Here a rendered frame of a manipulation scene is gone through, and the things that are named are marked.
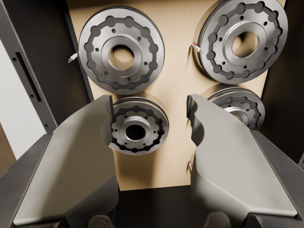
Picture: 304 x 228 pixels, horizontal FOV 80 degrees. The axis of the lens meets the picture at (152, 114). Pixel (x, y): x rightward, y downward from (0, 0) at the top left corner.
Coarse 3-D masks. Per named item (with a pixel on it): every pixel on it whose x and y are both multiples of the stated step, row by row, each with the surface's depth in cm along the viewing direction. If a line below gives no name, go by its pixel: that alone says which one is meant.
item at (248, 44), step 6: (246, 36) 23; (252, 36) 22; (246, 42) 23; (252, 42) 22; (240, 48) 24; (246, 48) 23; (252, 48) 22; (234, 54) 23; (240, 54) 23; (246, 54) 22
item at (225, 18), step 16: (240, 0) 19; (256, 0) 19; (272, 0) 19; (224, 16) 20; (240, 16) 20; (256, 16) 20; (272, 16) 20; (208, 32) 21; (224, 32) 21; (272, 32) 21; (208, 48) 22; (272, 48) 22; (208, 64) 23; (224, 64) 23; (256, 64) 23; (272, 64) 23; (224, 80) 24; (240, 80) 24
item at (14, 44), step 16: (0, 0) 13; (0, 16) 13; (0, 32) 14; (16, 32) 14; (16, 48) 14; (16, 64) 15; (32, 64) 15; (32, 80) 17; (32, 96) 17; (48, 112) 18; (48, 128) 18
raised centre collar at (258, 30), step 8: (240, 24) 20; (248, 24) 20; (256, 24) 20; (232, 32) 20; (240, 32) 20; (256, 32) 20; (264, 32) 20; (224, 40) 21; (232, 40) 21; (256, 40) 21; (264, 40) 21; (224, 48) 21; (256, 48) 21; (224, 56) 22; (232, 56) 22; (248, 56) 22; (256, 56) 22; (240, 64) 22
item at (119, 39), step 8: (112, 40) 20; (120, 40) 20; (128, 40) 20; (104, 48) 21; (136, 48) 21; (104, 56) 21; (136, 56) 21; (104, 64) 22; (112, 64) 22; (136, 64) 22; (112, 72) 22; (120, 72) 22; (128, 72) 22
